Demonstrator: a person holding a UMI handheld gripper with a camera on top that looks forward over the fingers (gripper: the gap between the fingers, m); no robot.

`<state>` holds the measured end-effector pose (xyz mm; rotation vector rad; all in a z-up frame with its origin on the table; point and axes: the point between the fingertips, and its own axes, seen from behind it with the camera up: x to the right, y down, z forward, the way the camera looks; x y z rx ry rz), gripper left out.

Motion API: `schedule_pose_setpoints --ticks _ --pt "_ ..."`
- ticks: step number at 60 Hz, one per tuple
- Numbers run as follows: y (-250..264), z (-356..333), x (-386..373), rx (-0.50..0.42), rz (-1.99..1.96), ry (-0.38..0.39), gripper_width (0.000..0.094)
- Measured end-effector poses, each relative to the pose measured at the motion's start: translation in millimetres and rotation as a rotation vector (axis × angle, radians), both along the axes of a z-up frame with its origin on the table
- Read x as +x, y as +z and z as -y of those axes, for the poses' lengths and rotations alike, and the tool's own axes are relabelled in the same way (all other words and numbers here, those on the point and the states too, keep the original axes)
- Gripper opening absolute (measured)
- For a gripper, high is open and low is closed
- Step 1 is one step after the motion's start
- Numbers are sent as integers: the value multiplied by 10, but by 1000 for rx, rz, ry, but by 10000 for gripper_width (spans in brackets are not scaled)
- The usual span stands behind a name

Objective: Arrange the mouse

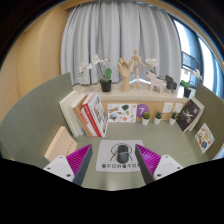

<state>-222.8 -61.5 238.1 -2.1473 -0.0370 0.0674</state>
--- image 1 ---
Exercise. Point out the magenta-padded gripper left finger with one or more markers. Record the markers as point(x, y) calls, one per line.
point(63, 166)

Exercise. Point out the wooden hand model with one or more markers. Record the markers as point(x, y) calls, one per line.
point(125, 75)

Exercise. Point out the brown-covered book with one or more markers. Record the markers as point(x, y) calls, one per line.
point(79, 112)

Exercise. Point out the black horse figurine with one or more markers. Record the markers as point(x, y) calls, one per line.
point(171, 83)

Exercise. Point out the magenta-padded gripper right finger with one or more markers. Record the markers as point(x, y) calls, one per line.
point(163, 166)

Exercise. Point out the small white card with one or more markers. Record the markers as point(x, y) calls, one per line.
point(178, 108)
point(167, 107)

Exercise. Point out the thick white book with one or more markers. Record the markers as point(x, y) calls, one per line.
point(67, 110)

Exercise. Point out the white sticker sheet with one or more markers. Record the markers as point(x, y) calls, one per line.
point(121, 113)

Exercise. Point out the red-spined photo cover book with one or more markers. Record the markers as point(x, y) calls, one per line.
point(98, 113)

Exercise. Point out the wooden artist mannequin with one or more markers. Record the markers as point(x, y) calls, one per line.
point(135, 63)

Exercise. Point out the white orchid, small black pot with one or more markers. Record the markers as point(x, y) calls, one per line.
point(186, 92)

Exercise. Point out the pink horse figurine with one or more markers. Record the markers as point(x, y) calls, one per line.
point(156, 83)

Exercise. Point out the white orchid plant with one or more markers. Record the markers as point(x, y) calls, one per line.
point(151, 62)

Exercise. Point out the small plant in white pot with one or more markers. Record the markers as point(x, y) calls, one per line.
point(172, 121)
point(157, 121)
point(145, 121)

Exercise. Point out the grey-green desk partition panel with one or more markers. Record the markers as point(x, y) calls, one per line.
point(213, 110)
point(30, 116)

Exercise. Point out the white orchid, large black pot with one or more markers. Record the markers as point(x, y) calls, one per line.
point(106, 86)

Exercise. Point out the black cover book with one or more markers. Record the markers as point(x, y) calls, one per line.
point(187, 115)

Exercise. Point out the colourful food illustration card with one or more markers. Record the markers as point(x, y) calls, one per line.
point(204, 138)

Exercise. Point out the white printed mouse pad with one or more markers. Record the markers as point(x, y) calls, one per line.
point(105, 155)

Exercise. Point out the black computer mouse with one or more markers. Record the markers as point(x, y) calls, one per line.
point(123, 155)

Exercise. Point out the window with dark frame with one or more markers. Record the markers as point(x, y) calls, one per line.
point(186, 40)

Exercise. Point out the purple round number sign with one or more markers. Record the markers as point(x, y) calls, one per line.
point(140, 113)

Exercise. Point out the grey pleated curtain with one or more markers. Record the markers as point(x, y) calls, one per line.
point(116, 33)

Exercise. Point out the beige cover book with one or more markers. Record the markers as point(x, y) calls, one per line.
point(61, 145)

